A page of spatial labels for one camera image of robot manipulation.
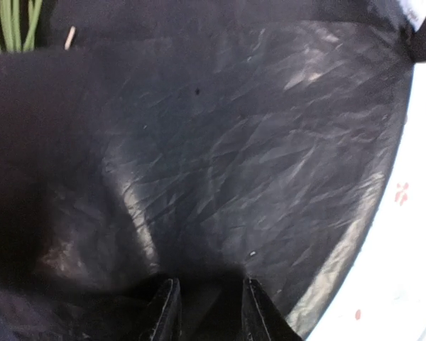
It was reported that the floral patterned tablecloth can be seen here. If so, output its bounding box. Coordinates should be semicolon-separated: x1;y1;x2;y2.
310;1;426;340

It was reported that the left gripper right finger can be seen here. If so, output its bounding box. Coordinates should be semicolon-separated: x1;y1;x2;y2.
241;278;302;341

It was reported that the black wrapping paper sheet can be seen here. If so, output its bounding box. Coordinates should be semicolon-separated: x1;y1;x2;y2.
0;1;421;340

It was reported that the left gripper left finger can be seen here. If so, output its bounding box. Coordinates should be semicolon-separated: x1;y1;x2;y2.
138;278;182;341

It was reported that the yellow small flower bunch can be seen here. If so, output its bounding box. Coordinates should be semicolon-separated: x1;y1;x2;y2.
0;0;43;54

